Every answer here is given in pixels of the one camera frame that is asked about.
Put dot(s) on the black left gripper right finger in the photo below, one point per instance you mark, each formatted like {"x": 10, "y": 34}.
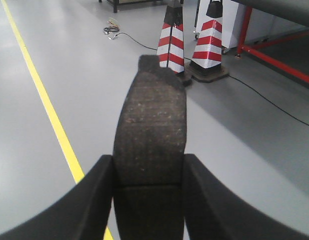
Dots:
{"x": 213, "y": 212}

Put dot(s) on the red conveyor frame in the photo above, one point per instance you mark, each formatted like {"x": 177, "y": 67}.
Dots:
{"x": 287, "y": 54}

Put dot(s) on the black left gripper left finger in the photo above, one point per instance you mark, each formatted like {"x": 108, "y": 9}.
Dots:
{"x": 81, "y": 214}

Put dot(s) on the red white traffic cone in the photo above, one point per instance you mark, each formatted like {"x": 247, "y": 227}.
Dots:
{"x": 170, "y": 48}

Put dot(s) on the black wooden planter box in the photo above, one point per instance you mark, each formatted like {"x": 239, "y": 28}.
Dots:
{"x": 117, "y": 5}

